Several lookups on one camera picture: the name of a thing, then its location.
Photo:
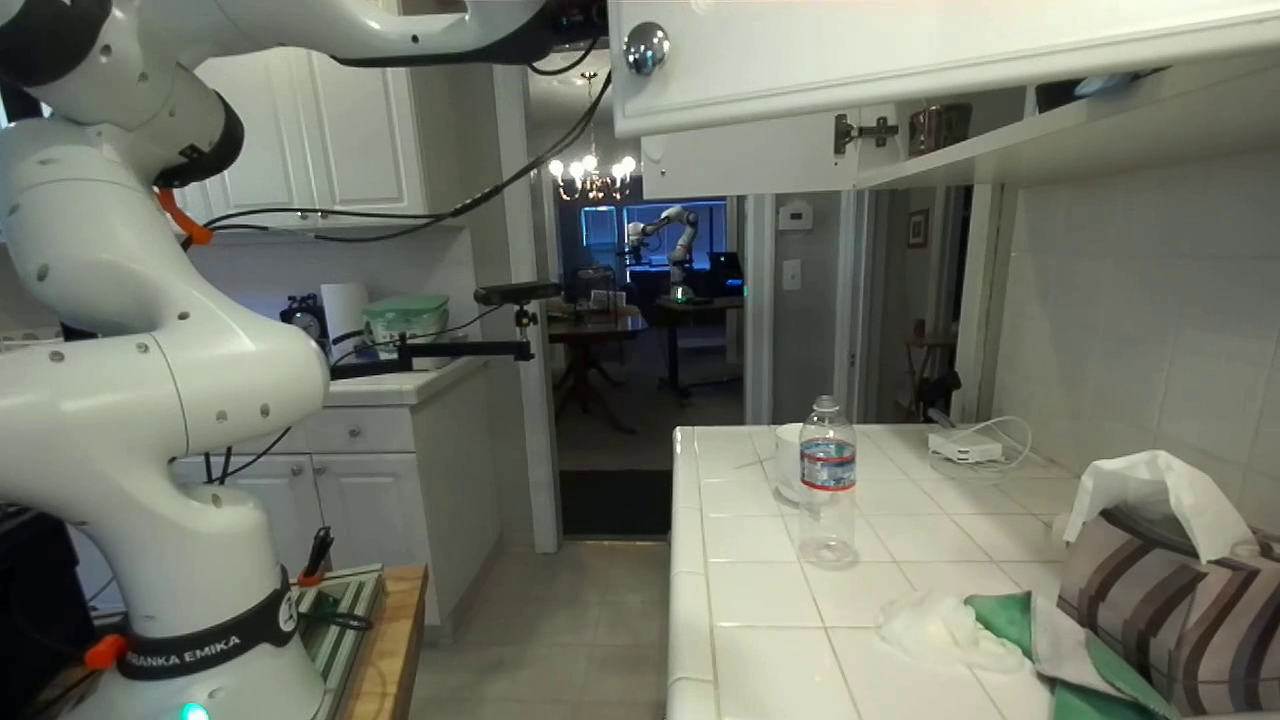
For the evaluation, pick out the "clear plastic container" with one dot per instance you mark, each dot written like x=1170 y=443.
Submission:
x=932 y=129

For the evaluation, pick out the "dark chair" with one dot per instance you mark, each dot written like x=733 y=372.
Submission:
x=932 y=380

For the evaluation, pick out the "blue item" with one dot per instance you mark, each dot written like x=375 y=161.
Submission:
x=1100 y=87

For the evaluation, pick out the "white crumpled cloth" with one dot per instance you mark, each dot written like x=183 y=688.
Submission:
x=1160 y=492

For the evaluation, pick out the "small picture frame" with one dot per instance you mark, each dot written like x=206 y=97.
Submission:
x=917 y=230

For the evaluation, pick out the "white wall cabinet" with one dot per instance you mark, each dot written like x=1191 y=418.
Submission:
x=1066 y=149

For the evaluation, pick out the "dark dining table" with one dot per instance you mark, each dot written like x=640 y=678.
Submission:
x=640 y=311

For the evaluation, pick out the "white base cabinet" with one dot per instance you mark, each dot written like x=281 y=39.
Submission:
x=402 y=507

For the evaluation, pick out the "wooden table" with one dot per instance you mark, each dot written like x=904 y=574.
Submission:
x=392 y=653

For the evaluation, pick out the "white power adapter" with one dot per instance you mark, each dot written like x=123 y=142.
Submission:
x=966 y=445

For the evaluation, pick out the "metal cabinet hinge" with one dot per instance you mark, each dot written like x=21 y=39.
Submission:
x=866 y=133

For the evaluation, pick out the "plain white cabinet door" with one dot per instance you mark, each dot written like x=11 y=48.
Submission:
x=747 y=167

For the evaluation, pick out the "lit chandelier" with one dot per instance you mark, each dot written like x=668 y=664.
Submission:
x=595 y=173

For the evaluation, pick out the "green tissue box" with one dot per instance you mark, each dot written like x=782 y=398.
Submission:
x=407 y=326

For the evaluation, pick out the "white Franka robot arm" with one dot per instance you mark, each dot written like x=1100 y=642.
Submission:
x=135 y=384

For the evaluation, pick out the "metal frame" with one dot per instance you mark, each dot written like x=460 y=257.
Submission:
x=349 y=624

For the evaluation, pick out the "white upper kitchen cabinets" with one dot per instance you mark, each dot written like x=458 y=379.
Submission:
x=347 y=133

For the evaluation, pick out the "green and white cloth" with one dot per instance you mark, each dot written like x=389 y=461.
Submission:
x=1012 y=624

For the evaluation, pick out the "black camera boom stand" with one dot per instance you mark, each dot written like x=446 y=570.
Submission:
x=467 y=349

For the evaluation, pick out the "white thermostat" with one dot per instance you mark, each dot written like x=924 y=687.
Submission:
x=794 y=213

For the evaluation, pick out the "black controller box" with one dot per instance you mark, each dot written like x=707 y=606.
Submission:
x=32 y=613

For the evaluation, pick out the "striped oven mitt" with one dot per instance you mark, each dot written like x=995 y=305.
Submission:
x=1172 y=624

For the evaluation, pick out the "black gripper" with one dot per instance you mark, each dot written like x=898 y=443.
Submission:
x=573 y=18

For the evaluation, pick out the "white paper towel roll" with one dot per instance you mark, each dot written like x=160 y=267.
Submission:
x=347 y=315

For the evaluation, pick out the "crumpled clear plastic wrap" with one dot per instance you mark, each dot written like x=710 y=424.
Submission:
x=947 y=624

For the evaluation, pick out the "clear plastic water bottle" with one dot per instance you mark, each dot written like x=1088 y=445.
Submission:
x=830 y=464

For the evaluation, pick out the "white light switch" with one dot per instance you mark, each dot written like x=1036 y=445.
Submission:
x=794 y=275

